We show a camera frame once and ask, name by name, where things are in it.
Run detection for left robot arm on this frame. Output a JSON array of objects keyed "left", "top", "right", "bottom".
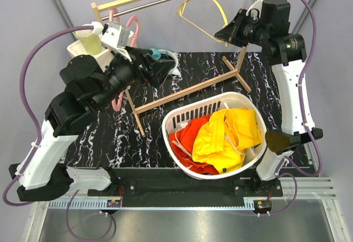
[{"left": 9, "top": 47, "right": 175, "bottom": 203}]

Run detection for yellow wire hanger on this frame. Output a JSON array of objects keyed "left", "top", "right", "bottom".
[{"left": 176, "top": 0, "right": 228, "bottom": 43}]

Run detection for wooden clothes rack frame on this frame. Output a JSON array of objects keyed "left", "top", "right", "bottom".
[{"left": 95, "top": 16, "right": 247, "bottom": 137}]

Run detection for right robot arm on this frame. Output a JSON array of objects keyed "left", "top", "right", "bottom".
[{"left": 214, "top": 0, "right": 323, "bottom": 196}]

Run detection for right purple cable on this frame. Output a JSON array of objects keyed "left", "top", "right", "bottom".
[{"left": 264, "top": 0, "right": 323, "bottom": 177}]

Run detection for pale yellow cup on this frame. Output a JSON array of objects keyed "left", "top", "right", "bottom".
[{"left": 73, "top": 29, "right": 102, "bottom": 55}]

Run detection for pink plastic hanger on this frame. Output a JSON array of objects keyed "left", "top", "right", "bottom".
[{"left": 109, "top": 8, "right": 140, "bottom": 112}]

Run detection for purple cable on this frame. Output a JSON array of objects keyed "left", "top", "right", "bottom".
[
  {"left": 2, "top": 24, "right": 96, "bottom": 207},
  {"left": 264, "top": 0, "right": 323, "bottom": 177}
]

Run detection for white storage box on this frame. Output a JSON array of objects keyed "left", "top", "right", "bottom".
[{"left": 67, "top": 24, "right": 130, "bottom": 70}]

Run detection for yellow shorts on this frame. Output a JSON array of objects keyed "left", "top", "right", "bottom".
[{"left": 192, "top": 108, "right": 263, "bottom": 174}]

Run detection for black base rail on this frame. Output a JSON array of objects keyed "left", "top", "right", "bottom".
[{"left": 55, "top": 166, "right": 285, "bottom": 208}]

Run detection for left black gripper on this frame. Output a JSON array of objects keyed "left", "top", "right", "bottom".
[{"left": 93, "top": 45, "right": 175, "bottom": 110}]

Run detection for white plastic laundry basket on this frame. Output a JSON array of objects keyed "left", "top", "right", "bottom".
[{"left": 162, "top": 92, "right": 266, "bottom": 180}]

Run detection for orange shorts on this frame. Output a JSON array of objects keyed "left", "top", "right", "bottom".
[{"left": 169, "top": 115, "right": 219, "bottom": 175}]

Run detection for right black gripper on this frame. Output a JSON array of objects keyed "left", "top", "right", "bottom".
[{"left": 215, "top": 8, "right": 269, "bottom": 47}]

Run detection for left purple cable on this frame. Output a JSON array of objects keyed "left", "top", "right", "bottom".
[{"left": 2, "top": 24, "right": 96, "bottom": 207}]

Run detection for teal headphones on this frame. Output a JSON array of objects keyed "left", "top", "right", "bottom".
[{"left": 150, "top": 49, "right": 181, "bottom": 77}]

